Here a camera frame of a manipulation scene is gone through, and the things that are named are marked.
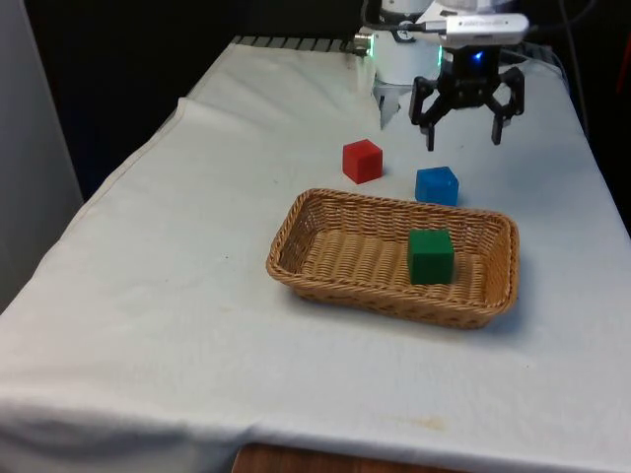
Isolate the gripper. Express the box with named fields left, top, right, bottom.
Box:
left=409, top=45, right=526, bottom=153

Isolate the green cube block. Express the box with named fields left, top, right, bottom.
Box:
left=407, top=229, right=456, bottom=286

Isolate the wicker basket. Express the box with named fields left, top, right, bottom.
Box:
left=265, top=187, right=522, bottom=330

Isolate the blue cube block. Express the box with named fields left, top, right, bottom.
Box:
left=414, top=166, right=460, bottom=207

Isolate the red cube block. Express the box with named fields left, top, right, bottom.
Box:
left=342, top=139, right=385, bottom=185

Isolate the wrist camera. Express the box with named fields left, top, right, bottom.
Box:
left=417, top=13, right=529, bottom=48

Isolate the black cable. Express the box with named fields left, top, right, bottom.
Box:
left=525, top=0, right=600, bottom=34

